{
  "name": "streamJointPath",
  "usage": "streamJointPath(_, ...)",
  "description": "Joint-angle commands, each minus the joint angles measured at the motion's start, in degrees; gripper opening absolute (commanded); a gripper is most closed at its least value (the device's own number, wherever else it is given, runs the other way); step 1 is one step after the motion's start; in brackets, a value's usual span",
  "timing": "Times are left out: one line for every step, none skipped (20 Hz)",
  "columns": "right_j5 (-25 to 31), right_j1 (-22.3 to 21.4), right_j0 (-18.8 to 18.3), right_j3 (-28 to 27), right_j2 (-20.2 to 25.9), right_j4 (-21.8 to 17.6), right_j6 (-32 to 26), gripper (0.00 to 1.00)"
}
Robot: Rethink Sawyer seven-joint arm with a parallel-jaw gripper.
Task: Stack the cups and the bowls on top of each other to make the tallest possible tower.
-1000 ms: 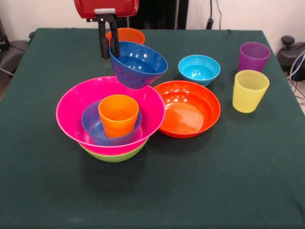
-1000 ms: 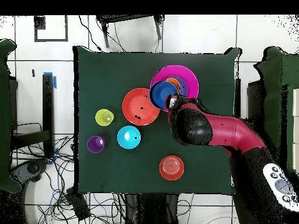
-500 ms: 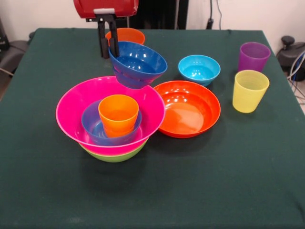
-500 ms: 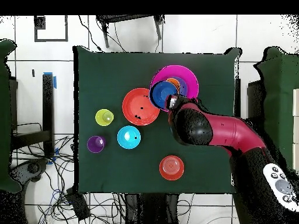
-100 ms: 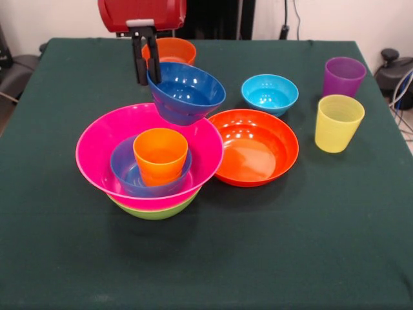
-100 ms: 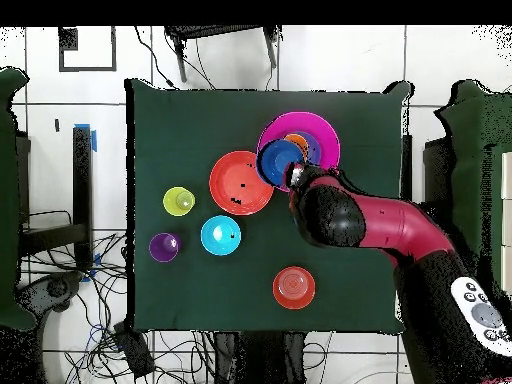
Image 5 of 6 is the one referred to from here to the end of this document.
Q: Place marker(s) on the dark green table cloth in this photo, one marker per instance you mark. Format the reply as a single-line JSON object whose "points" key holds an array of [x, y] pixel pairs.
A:
{"points": [[258, 242]]}

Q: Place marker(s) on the orange plastic cup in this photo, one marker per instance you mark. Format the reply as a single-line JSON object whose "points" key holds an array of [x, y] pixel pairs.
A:
{"points": [[160, 155], [161, 181]]}

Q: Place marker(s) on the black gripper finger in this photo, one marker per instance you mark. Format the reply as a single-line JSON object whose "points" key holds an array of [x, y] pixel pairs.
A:
{"points": [[154, 58], [140, 61]]}

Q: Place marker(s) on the purple plastic cup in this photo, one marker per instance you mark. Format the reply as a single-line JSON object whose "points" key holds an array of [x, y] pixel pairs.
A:
{"points": [[343, 80]]}

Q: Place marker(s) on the green plastic bowl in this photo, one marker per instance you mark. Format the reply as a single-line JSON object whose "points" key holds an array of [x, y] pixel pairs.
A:
{"points": [[155, 214]]}

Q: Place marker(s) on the red-orange shallow bowl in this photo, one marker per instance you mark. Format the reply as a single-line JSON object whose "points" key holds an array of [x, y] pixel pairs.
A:
{"points": [[258, 151]]}

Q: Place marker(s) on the cyan ribbed bowl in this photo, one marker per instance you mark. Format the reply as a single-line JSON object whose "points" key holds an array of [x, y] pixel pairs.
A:
{"points": [[269, 97]]}

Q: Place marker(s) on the orange translucent bowl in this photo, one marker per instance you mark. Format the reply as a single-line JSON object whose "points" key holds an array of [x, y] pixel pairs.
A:
{"points": [[175, 51]]}

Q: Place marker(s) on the dark blue ribbed bowl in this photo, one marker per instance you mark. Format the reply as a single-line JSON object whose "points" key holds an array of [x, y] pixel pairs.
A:
{"points": [[187, 93]]}

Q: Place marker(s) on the dark grey chair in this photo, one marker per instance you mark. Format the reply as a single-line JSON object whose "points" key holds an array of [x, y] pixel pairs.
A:
{"points": [[17, 74]]}

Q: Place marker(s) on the black floor device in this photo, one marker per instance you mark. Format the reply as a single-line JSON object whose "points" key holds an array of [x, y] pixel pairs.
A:
{"points": [[393, 74]]}

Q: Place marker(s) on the large pink plastic bowl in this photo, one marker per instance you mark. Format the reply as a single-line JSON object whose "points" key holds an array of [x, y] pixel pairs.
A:
{"points": [[206, 145]]}

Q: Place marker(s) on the yellow plastic cup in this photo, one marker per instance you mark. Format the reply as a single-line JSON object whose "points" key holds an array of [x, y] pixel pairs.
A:
{"points": [[337, 129]]}

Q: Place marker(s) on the light blue translucent bowl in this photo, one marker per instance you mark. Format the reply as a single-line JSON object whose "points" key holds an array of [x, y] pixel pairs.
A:
{"points": [[124, 164]]}

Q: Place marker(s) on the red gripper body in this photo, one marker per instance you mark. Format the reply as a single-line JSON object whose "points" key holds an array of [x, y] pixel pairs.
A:
{"points": [[142, 11]]}

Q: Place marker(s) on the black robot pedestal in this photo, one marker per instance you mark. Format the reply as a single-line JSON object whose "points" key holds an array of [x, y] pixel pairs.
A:
{"points": [[219, 19]]}

